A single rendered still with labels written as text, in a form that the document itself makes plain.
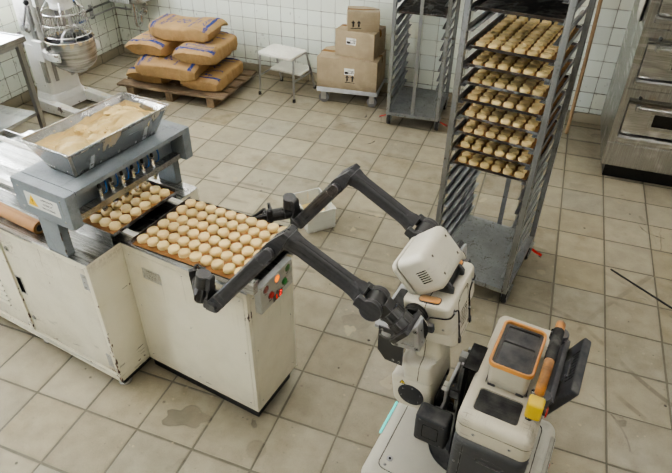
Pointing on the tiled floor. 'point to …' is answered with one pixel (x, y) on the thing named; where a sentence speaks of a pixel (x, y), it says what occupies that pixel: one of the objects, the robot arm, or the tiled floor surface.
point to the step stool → (286, 63)
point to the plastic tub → (318, 213)
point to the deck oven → (642, 92)
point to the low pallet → (187, 88)
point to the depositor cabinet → (75, 290)
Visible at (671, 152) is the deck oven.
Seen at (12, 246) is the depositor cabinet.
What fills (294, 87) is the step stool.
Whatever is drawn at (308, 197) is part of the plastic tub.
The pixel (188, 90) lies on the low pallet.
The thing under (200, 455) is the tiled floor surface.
